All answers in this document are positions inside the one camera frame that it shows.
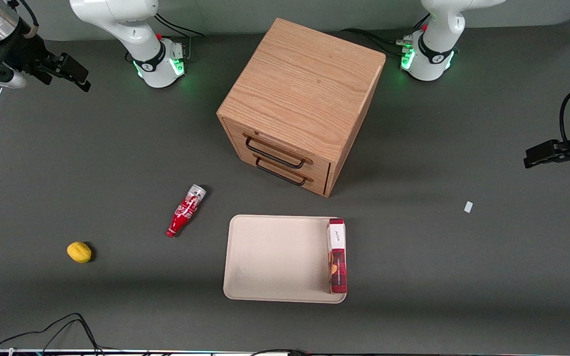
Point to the wooden drawer cabinet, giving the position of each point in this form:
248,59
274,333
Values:
305,84

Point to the red plaid cookie box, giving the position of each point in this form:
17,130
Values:
337,257

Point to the red coke bottle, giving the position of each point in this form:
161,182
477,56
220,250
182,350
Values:
186,210

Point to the beige rectangular tray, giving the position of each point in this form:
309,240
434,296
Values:
275,257

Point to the small white paper tag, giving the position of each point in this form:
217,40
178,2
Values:
468,206

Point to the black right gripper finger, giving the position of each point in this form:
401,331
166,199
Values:
42,76
74,66

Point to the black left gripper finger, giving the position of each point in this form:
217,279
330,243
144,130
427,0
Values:
542,148
545,161

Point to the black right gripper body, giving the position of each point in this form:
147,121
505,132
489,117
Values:
22,51

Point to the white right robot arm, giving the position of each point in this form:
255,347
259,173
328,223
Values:
131,27

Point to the yellow lemon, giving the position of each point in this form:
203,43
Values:
78,252

